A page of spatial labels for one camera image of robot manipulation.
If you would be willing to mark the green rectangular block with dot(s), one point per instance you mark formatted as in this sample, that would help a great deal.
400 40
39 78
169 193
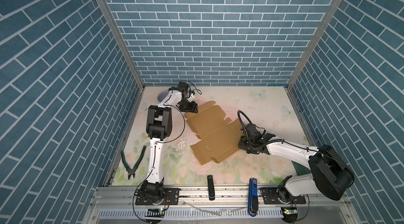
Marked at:
300 169

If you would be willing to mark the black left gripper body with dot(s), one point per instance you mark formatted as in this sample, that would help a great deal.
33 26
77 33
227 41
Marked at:
186 105

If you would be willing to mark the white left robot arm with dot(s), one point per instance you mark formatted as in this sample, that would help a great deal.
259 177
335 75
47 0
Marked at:
159 126

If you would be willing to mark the aluminium left corner post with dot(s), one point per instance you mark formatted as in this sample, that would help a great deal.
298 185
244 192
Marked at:
107 14

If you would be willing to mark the black marker pen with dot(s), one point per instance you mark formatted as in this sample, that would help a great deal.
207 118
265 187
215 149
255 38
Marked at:
211 189

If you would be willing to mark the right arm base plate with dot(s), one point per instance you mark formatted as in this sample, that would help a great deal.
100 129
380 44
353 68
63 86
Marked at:
275 195

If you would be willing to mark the brown cardboard box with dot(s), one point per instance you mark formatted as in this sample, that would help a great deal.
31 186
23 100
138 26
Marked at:
218 135

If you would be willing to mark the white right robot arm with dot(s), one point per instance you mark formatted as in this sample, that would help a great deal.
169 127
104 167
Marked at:
329 174

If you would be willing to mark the lavender ceramic cup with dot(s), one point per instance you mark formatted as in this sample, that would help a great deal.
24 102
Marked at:
162 96

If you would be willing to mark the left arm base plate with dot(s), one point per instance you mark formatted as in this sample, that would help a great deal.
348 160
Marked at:
173 197

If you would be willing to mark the left controller board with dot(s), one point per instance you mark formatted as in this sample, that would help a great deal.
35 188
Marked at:
155 213

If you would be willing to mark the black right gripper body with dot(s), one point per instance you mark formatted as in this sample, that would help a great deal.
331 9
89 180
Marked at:
245 145

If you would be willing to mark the aluminium front rail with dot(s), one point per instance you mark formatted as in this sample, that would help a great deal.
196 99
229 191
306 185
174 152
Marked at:
115 205

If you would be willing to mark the right controller board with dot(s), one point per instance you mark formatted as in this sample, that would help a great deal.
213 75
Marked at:
289 211

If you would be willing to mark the aluminium right corner post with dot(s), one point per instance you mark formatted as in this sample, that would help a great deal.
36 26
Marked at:
325 21

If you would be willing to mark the controller board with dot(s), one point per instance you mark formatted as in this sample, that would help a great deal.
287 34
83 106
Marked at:
155 213
289 211

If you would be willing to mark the aluminium corner post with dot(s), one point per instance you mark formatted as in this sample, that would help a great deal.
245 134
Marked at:
107 14
325 21

